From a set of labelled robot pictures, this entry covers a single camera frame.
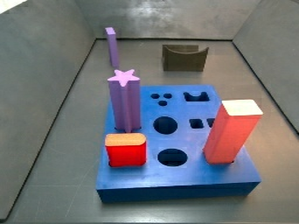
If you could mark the red rounded block peg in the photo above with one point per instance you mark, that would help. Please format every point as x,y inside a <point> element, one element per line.
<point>126,149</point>

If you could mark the purple star-shaped peg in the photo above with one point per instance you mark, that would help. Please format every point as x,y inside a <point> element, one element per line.
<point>124,93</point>

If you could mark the dark grey curved holder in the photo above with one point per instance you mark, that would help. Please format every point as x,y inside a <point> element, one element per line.
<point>184,58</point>

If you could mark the tall orange-red rectangular peg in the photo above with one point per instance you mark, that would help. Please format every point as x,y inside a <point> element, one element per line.
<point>235,121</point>

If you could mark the blue shape-sorter base block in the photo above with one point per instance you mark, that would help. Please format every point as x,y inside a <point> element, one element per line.
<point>178,115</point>

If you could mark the purple double-square peg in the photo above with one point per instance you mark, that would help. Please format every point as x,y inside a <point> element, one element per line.
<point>112,46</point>

